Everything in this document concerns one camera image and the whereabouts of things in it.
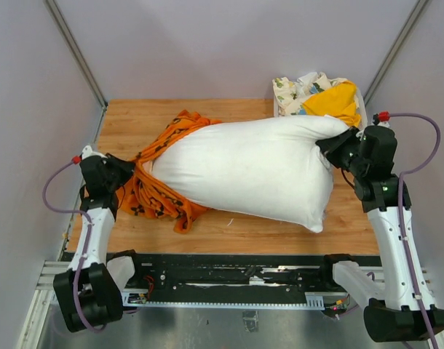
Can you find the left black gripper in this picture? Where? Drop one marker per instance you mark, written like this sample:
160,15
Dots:
125,167

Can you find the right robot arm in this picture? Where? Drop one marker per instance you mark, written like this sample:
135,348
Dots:
403,310

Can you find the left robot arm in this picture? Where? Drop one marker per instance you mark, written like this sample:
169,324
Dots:
89,292

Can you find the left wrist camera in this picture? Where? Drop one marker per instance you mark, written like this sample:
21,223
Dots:
87,152

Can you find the yellow cloth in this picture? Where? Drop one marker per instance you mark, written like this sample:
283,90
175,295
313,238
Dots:
338,102

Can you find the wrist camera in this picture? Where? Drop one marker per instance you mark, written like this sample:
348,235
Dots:
381,119
87,152

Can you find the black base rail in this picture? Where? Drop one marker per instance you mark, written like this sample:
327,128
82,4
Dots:
191,271

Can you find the aluminium frame post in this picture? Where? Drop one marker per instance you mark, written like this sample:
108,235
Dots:
60,21
410,23

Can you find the white pillow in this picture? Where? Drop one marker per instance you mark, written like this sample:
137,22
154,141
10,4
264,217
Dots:
270,168

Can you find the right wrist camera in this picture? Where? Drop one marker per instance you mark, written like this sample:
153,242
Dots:
381,119

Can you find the white printed cloth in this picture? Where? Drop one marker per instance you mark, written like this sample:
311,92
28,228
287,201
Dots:
296,92

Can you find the white slotted cable duct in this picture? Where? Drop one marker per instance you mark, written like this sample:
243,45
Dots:
246,298

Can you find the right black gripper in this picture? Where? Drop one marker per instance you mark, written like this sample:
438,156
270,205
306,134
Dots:
331,145

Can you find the left aluminium frame post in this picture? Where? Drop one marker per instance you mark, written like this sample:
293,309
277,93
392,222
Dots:
60,21

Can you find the orange patterned pillowcase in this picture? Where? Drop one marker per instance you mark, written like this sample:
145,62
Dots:
145,196

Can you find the white plastic basket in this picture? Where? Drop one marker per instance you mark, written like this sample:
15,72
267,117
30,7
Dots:
289,110

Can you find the right aluminium frame post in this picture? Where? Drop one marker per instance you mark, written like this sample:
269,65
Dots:
410,23

